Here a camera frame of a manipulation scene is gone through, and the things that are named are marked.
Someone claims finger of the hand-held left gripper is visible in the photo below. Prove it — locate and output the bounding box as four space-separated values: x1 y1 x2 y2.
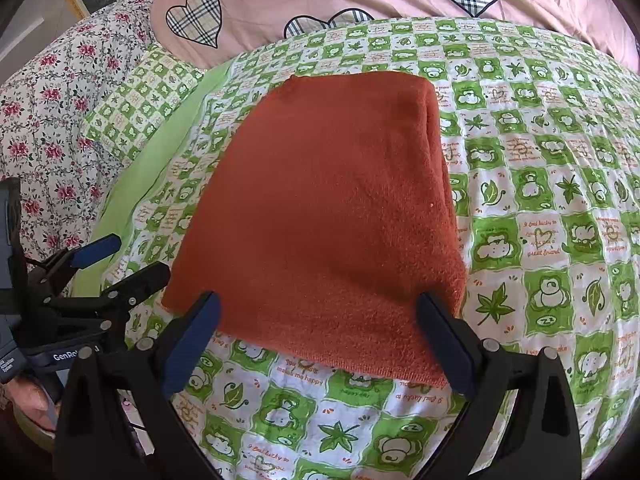
29 235 123 292
47 261 172 343

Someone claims green checked pillow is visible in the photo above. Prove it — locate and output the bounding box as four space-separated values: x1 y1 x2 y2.
82 42 207 162

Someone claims white floral bed sheet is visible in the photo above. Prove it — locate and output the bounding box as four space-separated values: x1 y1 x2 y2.
0 0 168 273

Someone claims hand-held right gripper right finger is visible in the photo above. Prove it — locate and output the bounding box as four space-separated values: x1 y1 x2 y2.
415 292 584 480

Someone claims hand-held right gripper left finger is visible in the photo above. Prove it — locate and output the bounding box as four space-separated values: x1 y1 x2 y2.
52 291 222 480

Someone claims green checked cartoon blanket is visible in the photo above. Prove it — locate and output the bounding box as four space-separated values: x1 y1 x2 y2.
70 16 640 480

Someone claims rust orange knit garment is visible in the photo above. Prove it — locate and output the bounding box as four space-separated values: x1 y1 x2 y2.
161 72 469 390

